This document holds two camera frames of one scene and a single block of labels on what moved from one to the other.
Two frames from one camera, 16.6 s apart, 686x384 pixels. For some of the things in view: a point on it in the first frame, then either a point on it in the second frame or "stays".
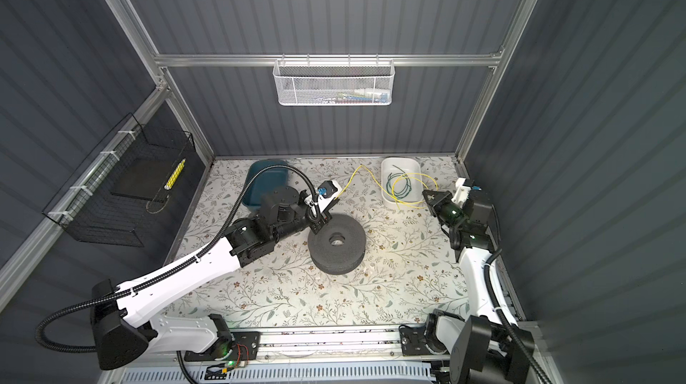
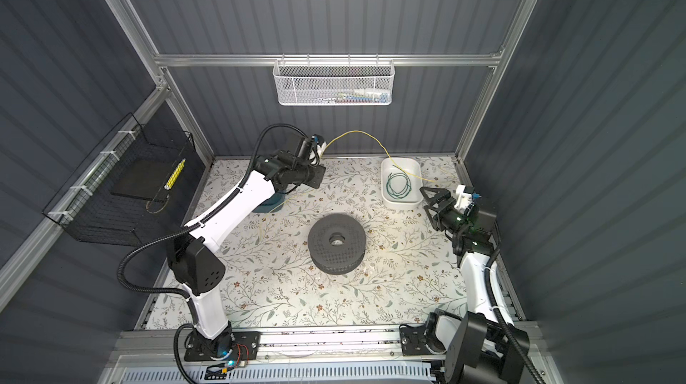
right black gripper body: x=451 y=214 stays
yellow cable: x=392 y=195 to x=384 y=146
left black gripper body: x=303 y=219 to x=310 y=176
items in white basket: x=355 y=96 stays
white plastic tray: x=401 y=183 stays
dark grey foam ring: x=338 y=247 stays
